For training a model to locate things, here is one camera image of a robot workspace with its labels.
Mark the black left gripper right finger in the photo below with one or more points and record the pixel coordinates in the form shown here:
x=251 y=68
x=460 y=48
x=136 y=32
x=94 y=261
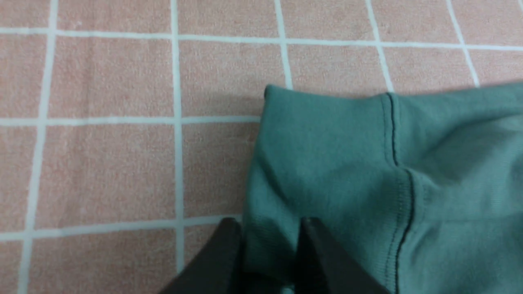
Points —
x=322 y=266

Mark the pink checkered table cloth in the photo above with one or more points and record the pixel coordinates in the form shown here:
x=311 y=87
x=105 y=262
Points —
x=128 y=127

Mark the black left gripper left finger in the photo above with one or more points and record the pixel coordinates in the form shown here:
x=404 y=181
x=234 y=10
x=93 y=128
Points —
x=216 y=269

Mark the green long-sleeve top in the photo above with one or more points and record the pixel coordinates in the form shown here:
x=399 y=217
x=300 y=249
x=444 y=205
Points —
x=424 y=192

